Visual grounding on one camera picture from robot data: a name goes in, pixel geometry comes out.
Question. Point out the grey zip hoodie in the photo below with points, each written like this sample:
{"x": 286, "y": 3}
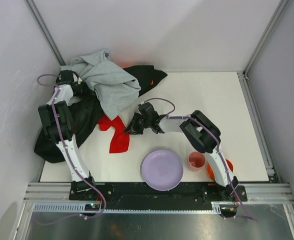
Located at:
{"x": 115, "y": 88}

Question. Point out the right aluminium frame post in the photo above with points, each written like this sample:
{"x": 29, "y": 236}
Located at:
{"x": 274, "y": 21}

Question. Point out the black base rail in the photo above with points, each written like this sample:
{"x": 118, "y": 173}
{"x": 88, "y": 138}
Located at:
{"x": 139, "y": 194}

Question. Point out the grey slotted cable duct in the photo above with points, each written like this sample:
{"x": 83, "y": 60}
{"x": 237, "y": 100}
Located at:
{"x": 90, "y": 208}

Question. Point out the lilac plastic plate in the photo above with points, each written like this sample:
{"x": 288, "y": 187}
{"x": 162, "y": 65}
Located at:
{"x": 162, "y": 170}

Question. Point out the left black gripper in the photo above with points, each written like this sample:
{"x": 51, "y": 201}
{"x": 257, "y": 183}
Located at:
{"x": 86, "y": 92}

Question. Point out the aluminium frame post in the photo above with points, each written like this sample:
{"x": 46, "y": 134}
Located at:
{"x": 274, "y": 21}
{"x": 35, "y": 13}

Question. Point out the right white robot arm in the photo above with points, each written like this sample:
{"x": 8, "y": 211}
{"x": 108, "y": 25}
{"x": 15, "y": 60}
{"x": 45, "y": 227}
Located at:
{"x": 202, "y": 134}

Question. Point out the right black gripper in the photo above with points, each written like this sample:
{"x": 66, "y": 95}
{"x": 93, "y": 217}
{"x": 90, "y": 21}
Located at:
{"x": 138, "y": 123}

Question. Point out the left aluminium frame post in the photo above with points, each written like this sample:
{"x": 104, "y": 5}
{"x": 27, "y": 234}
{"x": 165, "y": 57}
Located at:
{"x": 35, "y": 13}

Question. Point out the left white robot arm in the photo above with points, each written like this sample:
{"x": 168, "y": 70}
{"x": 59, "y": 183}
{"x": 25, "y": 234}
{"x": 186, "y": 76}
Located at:
{"x": 59, "y": 127}

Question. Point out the orange plastic bowl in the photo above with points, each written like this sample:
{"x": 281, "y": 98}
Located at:
{"x": 211, "y": 174}

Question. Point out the pink plastic cup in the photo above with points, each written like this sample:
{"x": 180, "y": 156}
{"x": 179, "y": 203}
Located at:
{"x": 196, "y": 161}

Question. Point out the orange fleece cloth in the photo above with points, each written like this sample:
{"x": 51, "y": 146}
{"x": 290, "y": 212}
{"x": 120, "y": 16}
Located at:
{"x": 143, "y": 73}

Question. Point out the black cloth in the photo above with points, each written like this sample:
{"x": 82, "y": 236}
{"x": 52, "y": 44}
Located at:
{"x": 86, "y": 115}

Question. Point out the red cloth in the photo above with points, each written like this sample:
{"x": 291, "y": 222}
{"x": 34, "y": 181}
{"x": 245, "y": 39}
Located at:
{"x": 120, "y": 140}

